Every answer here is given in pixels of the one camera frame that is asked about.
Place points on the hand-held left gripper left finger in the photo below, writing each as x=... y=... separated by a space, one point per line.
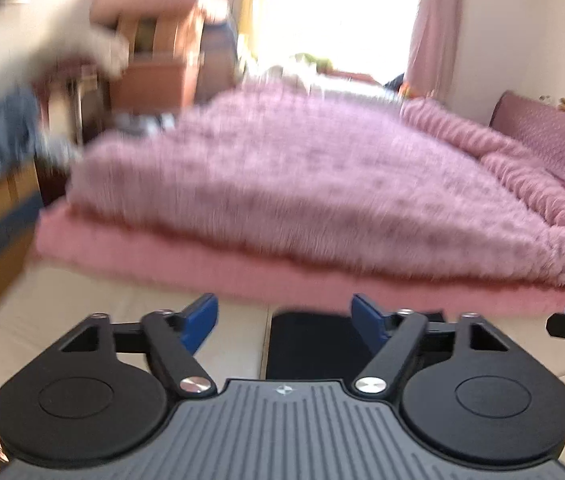
x=200 y=322

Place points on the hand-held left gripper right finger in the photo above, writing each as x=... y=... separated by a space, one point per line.
x=368 y=322

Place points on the black pants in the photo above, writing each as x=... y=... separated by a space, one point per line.
x=312 y=345

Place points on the pink bed sheet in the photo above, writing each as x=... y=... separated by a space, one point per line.
x=212 y=270

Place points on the cream quilted mattress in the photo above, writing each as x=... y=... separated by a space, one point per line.
x=112 y=300

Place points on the pink fluffy blanket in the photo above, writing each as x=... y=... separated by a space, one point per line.
x=312 y=175

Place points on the purple quilted headboard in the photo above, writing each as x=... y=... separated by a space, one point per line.
x=552 y=135

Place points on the wooden chair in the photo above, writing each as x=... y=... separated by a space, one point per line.
x=157 y=75

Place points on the white bedding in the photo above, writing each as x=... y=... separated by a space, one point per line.
x=287 y=77

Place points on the green soft toy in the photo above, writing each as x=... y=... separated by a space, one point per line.
x=312 y=60

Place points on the pink curtain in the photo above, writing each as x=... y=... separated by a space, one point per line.
x=432 y=35

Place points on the yellow curtain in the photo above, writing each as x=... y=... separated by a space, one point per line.
x=250 y=5

